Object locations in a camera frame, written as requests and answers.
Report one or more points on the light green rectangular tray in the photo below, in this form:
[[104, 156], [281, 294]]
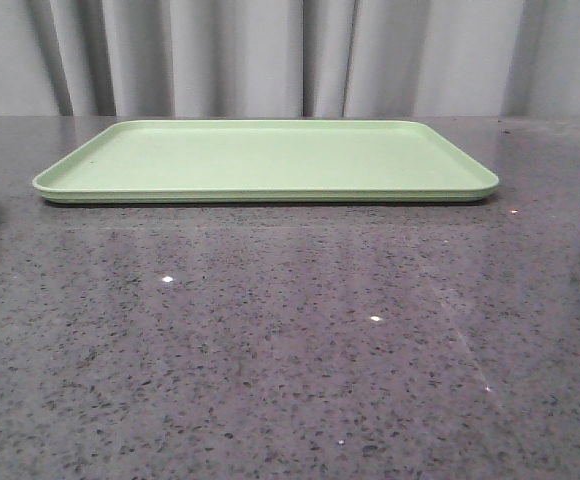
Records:
[[195, 161]]

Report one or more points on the grey pleated curtain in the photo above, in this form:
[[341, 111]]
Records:
[[359, 59]]

